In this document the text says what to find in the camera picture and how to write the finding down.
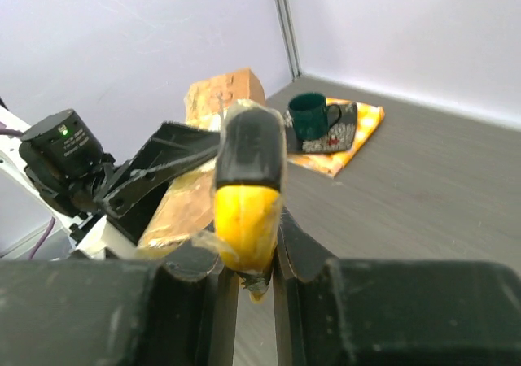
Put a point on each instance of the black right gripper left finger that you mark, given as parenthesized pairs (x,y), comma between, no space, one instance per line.
(180,310)

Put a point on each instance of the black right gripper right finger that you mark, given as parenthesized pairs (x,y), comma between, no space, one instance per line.
(333,311)

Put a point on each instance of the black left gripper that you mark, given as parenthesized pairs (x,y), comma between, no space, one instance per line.
(130,193)

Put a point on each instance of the yellow utility knife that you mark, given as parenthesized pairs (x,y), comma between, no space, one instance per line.
(249,192)

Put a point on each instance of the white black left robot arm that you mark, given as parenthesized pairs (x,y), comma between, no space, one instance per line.
(48,155)

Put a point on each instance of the orange checkered cloth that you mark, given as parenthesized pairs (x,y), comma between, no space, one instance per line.
(331,154)

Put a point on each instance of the black patterned tray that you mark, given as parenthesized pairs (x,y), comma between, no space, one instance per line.
(339,138)

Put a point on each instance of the dark green round bowl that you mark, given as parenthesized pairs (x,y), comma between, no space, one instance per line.
(311,117)

